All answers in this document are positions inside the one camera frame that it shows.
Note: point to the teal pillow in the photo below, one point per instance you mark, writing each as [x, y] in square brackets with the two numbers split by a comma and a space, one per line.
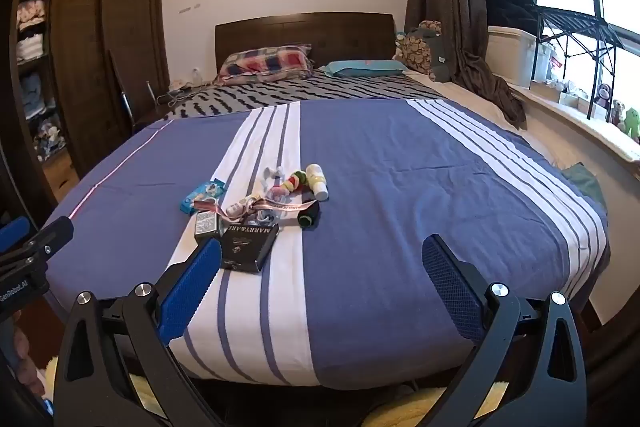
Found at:
[360, 68]

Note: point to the white yellow bottle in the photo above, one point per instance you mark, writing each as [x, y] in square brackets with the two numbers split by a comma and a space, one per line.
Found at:
[317, 184]

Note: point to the small grey plush toy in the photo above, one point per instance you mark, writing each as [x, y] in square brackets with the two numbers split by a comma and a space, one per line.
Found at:
[617, 113]

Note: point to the white wall charger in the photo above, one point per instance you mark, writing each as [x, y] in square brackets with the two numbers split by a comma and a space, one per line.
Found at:
[196, 74]

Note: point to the blue wet wipes packet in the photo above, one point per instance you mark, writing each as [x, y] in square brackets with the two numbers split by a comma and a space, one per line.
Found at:
[200, 199]

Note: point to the person's left hand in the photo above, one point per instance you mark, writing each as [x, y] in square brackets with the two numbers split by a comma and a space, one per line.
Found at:
[27, 367]

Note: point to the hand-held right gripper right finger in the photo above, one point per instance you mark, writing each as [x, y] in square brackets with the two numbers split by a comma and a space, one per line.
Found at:
[450, 292]

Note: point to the small cardboard box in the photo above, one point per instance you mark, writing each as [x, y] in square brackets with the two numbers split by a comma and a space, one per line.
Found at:
[575, 99]

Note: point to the green cloth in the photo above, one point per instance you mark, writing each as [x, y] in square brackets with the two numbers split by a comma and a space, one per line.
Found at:
[582, 182]

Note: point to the black box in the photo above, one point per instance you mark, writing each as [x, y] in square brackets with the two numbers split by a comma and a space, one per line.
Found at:
[247, 247]

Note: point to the monkey plush toy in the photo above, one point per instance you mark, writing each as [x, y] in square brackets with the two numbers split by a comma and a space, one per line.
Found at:
[604, 96]

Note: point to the black jacket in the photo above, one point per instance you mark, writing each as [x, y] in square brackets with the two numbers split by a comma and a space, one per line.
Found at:
[510, 7]

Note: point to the pile of mixed clothes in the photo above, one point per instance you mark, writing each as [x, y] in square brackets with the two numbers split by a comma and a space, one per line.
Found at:
[50, 137]

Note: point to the small white printed bottle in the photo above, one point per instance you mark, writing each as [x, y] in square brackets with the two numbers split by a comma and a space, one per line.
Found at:
[236, 210]

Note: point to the white storage box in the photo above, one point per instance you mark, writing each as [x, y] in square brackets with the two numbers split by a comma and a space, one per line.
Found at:
[510, 57]

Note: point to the blue white striped blanket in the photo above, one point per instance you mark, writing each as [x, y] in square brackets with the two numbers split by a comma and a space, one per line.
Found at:
[375, 207]

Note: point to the grey green cushion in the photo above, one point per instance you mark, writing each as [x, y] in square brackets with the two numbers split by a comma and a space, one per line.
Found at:
[442, 57]

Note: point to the blue folded clothes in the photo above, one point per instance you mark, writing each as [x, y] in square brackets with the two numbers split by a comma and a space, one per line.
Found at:
[35, 94]

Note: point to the silver packet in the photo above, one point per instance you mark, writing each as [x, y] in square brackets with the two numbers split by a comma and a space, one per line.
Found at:
[207, 224]

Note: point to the clear plastic wrapper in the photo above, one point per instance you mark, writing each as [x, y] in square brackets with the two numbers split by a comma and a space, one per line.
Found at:
[262, 221]

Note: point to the grey zebra patterned sheet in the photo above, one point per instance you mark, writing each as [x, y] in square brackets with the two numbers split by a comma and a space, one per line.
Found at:
[300, 92]

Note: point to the black folding table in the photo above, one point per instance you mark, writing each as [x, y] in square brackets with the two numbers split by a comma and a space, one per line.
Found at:
[575, 19]

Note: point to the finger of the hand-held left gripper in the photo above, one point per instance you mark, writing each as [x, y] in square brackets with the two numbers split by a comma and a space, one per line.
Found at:
[12, 234]
[50, 237]

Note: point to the pink ribbon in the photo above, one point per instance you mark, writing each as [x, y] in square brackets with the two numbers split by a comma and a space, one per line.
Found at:
[285, 207]

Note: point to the yellow fluffy rug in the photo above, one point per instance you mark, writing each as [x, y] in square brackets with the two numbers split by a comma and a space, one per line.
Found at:
[425, 407]

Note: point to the white box with red label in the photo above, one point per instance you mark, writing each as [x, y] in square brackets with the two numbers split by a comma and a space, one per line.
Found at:
[550, 62]

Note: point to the plaid pillow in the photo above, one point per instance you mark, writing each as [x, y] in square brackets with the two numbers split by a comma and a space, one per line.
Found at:
[260, 64]

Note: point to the green red round toy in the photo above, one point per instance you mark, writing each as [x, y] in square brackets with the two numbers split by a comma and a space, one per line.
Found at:
[297, 179]

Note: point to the green frog plush toy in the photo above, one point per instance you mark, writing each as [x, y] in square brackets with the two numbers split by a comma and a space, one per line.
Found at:
[632, 122]

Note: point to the brown patterned cushion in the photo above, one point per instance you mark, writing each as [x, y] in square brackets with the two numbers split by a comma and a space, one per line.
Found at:
[415, 49]

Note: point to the dark chair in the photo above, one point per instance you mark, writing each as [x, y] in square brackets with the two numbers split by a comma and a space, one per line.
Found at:
[122, 92]

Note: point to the pink folded clothes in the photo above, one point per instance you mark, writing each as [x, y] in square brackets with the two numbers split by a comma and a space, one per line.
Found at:
[32, 14]

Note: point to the black thread spool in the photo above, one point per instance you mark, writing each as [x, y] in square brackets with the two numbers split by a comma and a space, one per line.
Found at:
[307, 214]

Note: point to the dark wooden headboard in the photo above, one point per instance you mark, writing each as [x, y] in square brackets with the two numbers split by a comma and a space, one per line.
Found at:
[300, 32]

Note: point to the dark wooden wardrobe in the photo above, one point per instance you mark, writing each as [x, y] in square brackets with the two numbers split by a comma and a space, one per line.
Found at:
[115, 32]

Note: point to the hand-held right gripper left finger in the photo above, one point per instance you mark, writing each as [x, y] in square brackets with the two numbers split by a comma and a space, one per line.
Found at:
[190, 287]

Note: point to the white folded clothes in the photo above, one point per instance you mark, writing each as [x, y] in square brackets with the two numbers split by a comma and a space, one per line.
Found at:
[31, 47]

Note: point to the pink fluffy toy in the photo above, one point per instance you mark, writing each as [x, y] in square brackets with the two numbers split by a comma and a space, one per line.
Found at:
[280, 194]

